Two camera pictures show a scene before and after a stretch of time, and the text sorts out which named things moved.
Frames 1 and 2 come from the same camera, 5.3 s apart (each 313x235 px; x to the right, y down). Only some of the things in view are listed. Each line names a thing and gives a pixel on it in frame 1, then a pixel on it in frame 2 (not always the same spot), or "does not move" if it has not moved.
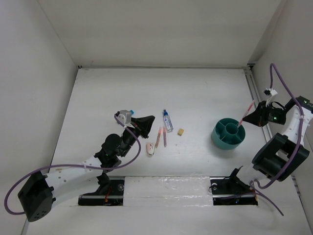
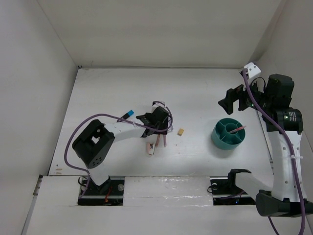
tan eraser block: (180, 132) does not move
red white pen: (247, 111) to (237, 129)
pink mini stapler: (150, 147) does not move
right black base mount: (232, 190) does not move
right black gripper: (258, 117) to (232, 95)
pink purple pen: (165, 136) does not move
